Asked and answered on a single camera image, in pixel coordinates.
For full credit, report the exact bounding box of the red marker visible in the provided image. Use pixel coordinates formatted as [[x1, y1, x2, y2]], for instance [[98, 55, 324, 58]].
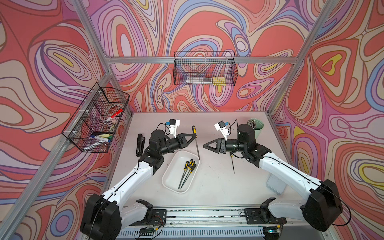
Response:
[[105, 109, 123, 123]]

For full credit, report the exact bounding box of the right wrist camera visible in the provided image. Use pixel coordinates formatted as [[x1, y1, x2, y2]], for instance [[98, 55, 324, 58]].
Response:
[[214, 121, 230, 140]]

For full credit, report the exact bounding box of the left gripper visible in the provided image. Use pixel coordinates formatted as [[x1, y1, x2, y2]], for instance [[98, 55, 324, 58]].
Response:
[[157, 134, 195, 158]]

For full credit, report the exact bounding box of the left black wire basket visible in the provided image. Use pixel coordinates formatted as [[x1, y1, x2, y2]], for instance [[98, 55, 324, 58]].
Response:
[[62, 83, 130, 153]]

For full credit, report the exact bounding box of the back black wire basket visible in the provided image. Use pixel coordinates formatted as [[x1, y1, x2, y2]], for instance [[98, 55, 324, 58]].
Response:
[[173, 50, 239, 86]]

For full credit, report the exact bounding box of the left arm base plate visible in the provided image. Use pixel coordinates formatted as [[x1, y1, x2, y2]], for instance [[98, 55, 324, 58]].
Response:
[[122, 199, 167, 227]]

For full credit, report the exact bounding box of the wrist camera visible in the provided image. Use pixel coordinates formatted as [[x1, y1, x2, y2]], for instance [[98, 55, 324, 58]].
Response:
[[166, 119, 180, 138], [214, 121, 230, 140]]

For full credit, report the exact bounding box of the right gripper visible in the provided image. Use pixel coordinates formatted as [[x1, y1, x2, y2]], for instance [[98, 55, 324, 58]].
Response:
[[203, 138, 246, 155]]

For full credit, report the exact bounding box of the aluminium mounting rail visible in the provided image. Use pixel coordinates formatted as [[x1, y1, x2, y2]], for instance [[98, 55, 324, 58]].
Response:
[[115, 206, 333, 240]]

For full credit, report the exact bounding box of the white plastic storage tray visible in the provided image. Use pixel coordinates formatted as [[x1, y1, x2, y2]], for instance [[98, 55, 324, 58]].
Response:
[[162, 151, 200, 194]]

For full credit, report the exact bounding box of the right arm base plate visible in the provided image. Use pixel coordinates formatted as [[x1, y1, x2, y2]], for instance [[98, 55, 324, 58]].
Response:
[[241, 198, 287, 225]]

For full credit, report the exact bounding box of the black stapler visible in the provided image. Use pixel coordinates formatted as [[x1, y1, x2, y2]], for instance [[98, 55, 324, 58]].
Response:
[[136, 134, 146, 157]]

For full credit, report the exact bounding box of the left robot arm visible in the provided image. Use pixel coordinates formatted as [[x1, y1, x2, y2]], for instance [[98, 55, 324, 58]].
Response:
[[80, 126, 197, 240]]

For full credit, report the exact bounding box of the black wire basket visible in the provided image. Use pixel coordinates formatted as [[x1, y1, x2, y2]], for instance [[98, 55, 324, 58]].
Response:
[[62, 83, 130, 153], [173, 50, 239, 86]]

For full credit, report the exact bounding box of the yellow item in basket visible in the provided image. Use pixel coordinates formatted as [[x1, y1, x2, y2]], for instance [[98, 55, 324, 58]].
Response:
[[212, 77, 227, 86]]

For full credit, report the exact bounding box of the blue marker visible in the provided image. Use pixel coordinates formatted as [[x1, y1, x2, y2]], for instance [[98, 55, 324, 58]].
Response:
[[91, 135, 111, 143]]

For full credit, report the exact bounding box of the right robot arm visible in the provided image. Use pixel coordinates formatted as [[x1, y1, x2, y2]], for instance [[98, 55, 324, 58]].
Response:
[[203, 124, 343, 232]]

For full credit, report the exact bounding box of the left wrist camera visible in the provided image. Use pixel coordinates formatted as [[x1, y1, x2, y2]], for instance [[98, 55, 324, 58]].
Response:
[[166, 119, 180, 138]]

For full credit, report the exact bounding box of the green pen cup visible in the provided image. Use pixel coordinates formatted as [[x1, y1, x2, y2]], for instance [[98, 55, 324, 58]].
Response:
[[247, 119, 264, 139]]

